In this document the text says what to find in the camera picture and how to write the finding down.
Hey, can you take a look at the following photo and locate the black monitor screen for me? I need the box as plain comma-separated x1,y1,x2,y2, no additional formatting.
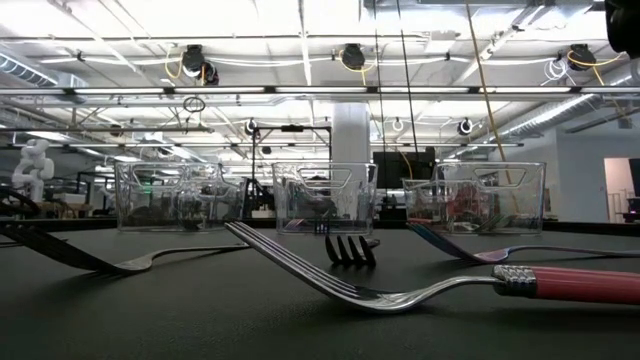
372,149,437,190

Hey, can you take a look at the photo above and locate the iridescent rainbow fork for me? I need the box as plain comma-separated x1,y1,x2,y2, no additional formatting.
405,221,640,265
284,218,334,236

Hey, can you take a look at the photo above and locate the silver ventilation duct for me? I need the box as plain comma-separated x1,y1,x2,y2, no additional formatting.
492,59,640,144

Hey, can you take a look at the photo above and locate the black ceiling cable reel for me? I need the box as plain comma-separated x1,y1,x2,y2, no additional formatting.
567,43,597,72
180,43,221,86
341,42,367,72

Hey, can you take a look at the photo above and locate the yellow hanging cable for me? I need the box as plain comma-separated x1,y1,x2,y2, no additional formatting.
463,0,522,214

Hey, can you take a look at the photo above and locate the clear plastic bin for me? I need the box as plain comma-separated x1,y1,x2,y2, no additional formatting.
271,161,380,237
113,161,247,234
402,160,547,236

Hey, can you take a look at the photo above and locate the long ceiling light strip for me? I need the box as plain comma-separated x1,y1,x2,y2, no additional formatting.
0,85,640,96

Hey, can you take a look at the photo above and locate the pink-handled silver fork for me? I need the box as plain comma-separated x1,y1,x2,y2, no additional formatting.
429,213,521,234
419,215,501,235
223,220,640,315

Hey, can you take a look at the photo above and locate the black table mat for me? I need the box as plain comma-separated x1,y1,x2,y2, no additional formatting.
0,219,640,360

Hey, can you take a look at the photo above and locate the white square pillar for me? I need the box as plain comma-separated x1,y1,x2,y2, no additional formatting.
331,101,372,164

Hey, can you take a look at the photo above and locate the thin black hanging cable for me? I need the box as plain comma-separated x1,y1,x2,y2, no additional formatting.
372,0,390,201

